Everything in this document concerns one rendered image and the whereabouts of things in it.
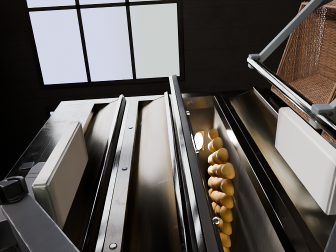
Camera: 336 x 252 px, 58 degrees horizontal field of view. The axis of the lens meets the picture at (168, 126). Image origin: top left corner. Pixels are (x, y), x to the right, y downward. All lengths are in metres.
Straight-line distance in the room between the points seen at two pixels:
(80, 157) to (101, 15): 2.96
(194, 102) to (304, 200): 0.97
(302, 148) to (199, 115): 1.69
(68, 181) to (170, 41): 2.97
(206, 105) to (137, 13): 1.52
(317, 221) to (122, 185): 0.63
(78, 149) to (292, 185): 1.00
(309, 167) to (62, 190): 0.13
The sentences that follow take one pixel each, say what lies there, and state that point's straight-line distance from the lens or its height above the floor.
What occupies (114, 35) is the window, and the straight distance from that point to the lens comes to 3.13.
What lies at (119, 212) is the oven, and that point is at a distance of 0.99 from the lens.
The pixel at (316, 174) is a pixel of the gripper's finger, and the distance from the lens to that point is 0.17.
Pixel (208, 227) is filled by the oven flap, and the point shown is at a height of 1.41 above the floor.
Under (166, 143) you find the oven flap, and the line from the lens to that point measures 1.28.
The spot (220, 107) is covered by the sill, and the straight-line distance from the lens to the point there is 1.67.
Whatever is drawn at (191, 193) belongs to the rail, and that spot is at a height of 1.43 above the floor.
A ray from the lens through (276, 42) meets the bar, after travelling 1.15.
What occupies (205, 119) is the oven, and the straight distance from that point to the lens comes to 1.88.
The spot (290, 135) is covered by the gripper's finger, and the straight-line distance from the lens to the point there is 0.20.
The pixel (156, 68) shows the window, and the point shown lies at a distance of 3.15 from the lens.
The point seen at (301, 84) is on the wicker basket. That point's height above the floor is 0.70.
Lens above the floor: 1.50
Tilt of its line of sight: 1 degrees down
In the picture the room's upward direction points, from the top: 94 degrees counter-clockwise
